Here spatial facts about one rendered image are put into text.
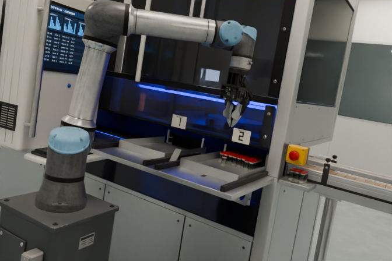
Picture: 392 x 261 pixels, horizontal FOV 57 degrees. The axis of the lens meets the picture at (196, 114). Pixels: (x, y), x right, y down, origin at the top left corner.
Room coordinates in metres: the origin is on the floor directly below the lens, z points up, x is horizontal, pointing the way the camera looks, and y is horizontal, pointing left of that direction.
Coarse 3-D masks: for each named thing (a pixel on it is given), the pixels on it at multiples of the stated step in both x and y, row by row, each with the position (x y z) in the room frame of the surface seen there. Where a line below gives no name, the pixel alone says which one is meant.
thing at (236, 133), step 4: (236, 128) 1.60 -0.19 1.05; (236, 132) 1.60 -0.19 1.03; (244, 132) 1.58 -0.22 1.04; (248, 132) 1.57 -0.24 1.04; (232, 136) 1.61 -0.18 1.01; (236, 136) 1.60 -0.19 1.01; (244, 136) 1.58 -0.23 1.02; (248, 136) 1.57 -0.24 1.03; (232, 140) 1.60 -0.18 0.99; (236, 140) 1.59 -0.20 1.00; (244, 140) 1.57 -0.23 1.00; (248, 140) 1.56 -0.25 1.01; (248, 144) 1.56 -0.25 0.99
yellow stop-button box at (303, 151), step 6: (294, 144) 1.50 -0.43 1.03; (288, 150) 1.47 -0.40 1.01; (294, 150) 1.45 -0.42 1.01; (300, 150) 1.44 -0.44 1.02; (306, 150) 1.45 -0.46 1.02; (288, 156) 1.46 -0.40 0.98; (300, 156) 1.44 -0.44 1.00; (306, 156) 1.46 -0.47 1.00; (288, 162) 1.46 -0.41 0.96; (294, 162) 1.45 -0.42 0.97; (300, 162) 1.44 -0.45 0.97; (306, 162) 1.48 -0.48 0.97
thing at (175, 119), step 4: (176, 116) 1.77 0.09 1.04; (180, 116) 1.76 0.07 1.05; (172, 120) 1.78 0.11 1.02; (176, 120) 1.77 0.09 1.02; (184, 120) 1.75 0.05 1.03; (172, 124) 1.78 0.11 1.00; (176, 124) 1.77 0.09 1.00; (180, 124) 1.76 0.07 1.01; (184, 124) 1.74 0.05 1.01; (184, 128) 1.74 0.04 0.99
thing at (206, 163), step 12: (192, 156) 1.50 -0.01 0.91; (204, 156) 1.59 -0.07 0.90; (216, 156) 1.69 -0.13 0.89; (192, 168) 1.40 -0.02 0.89; (204, 168) 1.37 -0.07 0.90; (216, 168) 1.34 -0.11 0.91; (228, 168) 1.52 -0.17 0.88; (240, 168) 1.56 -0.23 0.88; (264, 168) 1.52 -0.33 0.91; (228, 180) 1.32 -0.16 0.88
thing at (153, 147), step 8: (160, 136) 1.87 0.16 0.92; (120, 144) 1.60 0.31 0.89; (128, 144) 1.58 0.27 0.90; (136, 144) 1.56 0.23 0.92; (144, 144) 1.75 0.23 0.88; (152, 144) 1.78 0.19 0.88; (160, 144) 1.82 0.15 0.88; (168, 144) 1.85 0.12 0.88; (136, 152) 1.55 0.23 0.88; (144, 152) 1.53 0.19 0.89; (152, 152) 1.51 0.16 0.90; (160, 152) 1.49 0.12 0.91; (168, 152) 1.66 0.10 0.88; (184, 152) 1.60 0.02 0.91; (192, 152) 1.66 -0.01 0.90; (200, 152) 1.72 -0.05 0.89
